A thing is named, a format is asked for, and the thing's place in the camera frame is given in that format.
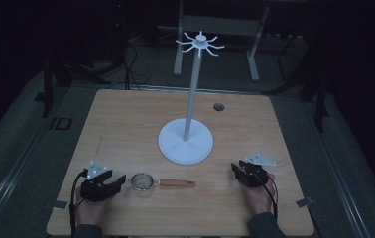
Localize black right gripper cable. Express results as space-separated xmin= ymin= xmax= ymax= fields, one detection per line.
xmin=255 ymin=172 xmax=280 ymax=223

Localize white hook rack stand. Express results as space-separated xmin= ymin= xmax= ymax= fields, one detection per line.
xmin=157 ymin=30 xmax=226 ymax=166

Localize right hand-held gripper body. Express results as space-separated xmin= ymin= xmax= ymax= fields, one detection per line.
xmin=236 ymin=153 xmax=277 ymax=189

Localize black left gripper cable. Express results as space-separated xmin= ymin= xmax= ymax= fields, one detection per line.
xmin=68 ymin=169 xmax=89 ymax=238

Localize metal strip behind table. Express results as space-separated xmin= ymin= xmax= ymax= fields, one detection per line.
xmin=127 ymin=83 xmax=264 ymax=96

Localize person's right hand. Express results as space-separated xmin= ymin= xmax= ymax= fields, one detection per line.
xmin=243 ymin=173 xmax=276 ymax=216

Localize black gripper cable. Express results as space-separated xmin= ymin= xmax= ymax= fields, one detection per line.
xmin=255 ymin=172 xmax=280 ymax=223
xmin=68 ymin=169 xmax=89 ymax=238

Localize grey tape piece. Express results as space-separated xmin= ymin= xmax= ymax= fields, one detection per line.
xmin=296 ymin=196 xmax=315 ymax=209
xmin=52 ymin=199 xmax=70 ymax=212

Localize metal floor rail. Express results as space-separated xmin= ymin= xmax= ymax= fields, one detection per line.
xmin=0 ymin=120 xmax=55 ymax=238
xmin=309 ymin=127 xmax=373 ymax=238

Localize white metal desk frame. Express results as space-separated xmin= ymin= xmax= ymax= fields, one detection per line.
xmin=158 ymin=0 xmax=271 ymax=82

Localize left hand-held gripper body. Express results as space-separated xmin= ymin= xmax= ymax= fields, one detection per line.
xmin=79 ymin=161 xmax=117 ymax=203

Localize mesh strainer with wooden handle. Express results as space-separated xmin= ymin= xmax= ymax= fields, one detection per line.
xmin=129 ymin=172 xmax=197 ymax=192

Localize black metal stand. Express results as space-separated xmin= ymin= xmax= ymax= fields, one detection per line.
xmin=262 ymin=31 xmax=331 ymax=134
xmin=34 ymin=46 xmax=112 ymax=119

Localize black floor cables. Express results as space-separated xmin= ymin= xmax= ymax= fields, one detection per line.
xmin=121 ymin=42 xmax=149 ymax=91

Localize person's left hand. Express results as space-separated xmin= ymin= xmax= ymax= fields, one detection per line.
xmin=74 ymin=185 xmax=116 ymax=228

